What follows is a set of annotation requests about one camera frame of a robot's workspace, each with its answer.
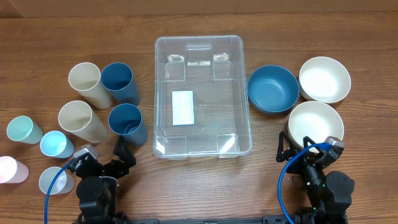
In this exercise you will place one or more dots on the dark blue tall cup far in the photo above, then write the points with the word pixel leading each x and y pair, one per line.
pixel 118 79

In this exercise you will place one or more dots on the dark blue tall cup near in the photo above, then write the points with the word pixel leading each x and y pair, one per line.
pixel 127 121

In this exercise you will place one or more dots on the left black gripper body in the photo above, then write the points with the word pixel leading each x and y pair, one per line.
pixel 114 170

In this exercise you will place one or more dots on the cream tall cup near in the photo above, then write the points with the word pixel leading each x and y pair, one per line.
pixel 78 118

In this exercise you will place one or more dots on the dark blue bowl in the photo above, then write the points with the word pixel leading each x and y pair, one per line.
pixel 273 89

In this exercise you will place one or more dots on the cream tall cup far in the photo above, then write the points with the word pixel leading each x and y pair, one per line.
pixel 85 78

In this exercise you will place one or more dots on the clear plastic storage container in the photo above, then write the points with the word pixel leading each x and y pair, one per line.
pixel 213 68

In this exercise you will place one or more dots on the mint green small cup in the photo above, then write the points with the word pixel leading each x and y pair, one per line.
pixel 23 129

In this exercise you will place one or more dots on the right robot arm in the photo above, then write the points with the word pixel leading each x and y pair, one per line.
pixel 329 194

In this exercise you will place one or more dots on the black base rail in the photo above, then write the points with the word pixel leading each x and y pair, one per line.
pixel 266 219

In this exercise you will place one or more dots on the pink small cup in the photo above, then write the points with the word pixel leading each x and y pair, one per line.
pixel 12 171

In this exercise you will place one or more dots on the white label in container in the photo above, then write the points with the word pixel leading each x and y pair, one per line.
pixel 182 108

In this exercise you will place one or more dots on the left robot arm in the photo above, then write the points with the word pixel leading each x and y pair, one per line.
pixel 98 189

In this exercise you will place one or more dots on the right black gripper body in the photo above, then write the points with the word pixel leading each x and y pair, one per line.
pixel 311 179

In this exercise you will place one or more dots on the grey small cup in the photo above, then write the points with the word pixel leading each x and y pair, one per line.
pixel 63 184

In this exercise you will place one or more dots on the dark blue tall cup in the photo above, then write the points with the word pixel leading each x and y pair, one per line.
pixel 118 79
pixel 127 121

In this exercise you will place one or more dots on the light blue small cup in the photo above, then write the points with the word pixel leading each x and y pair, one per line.
pixel 56 144

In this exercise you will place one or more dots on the cream tall cup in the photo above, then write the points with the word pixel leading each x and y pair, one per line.
pixel 78 118
pixel 85 78

